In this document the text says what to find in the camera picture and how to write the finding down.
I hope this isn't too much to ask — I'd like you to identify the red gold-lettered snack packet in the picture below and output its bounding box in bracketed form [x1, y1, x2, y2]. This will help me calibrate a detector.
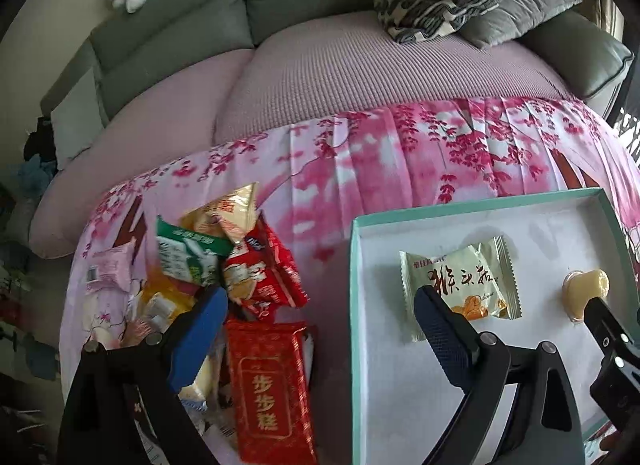
[225, 320, 318, 465]

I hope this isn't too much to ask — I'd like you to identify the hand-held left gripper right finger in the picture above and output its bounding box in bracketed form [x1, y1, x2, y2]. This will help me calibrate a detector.
[413, 285, 586, 465]

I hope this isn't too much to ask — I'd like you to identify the teal cardboard box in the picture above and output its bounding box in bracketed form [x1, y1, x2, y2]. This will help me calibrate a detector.
[348, 188, 633, 465]

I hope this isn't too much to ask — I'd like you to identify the pink sofa cover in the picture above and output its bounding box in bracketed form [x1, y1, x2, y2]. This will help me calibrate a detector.
[30, 10, 576, 258]

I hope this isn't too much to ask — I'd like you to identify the green white snack packet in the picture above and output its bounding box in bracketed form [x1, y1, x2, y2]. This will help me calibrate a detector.
[156, 216, 233, 288]

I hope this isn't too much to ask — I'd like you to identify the grey cushion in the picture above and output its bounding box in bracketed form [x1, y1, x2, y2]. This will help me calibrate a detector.
[457, 0, 583, 48]

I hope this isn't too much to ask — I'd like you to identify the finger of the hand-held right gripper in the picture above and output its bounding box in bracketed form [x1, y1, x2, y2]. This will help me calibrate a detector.
[582, 297, 640, 372]

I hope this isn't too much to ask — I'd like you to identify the cream snack packet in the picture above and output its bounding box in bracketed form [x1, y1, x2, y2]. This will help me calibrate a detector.
[399, 236, 523, 343]

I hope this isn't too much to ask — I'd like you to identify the gold snack packet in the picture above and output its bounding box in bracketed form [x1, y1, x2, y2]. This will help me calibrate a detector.
[180, 182, 261, 246]

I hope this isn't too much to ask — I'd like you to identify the pink snack packet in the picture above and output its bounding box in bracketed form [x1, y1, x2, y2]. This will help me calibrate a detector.
[85, 240, 138, 291]

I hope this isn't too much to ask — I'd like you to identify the pale yellow jelly cup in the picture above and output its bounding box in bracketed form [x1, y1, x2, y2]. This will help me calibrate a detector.
[561, 269, 611, 323]

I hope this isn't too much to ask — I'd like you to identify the beige patterned curtain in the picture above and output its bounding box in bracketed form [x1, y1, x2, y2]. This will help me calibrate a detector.
[580, 0, 626, 43]

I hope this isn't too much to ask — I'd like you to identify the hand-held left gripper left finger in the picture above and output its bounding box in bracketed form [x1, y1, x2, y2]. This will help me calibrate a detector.
[57, 285, 231, 465]

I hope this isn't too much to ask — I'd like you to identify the blue cloth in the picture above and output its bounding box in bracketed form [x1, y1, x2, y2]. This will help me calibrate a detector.
[19, 152, 57, 196]

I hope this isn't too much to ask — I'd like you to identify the pink floral printed blanket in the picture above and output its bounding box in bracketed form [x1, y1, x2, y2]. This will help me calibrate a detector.
[60, 95, 640, 465]

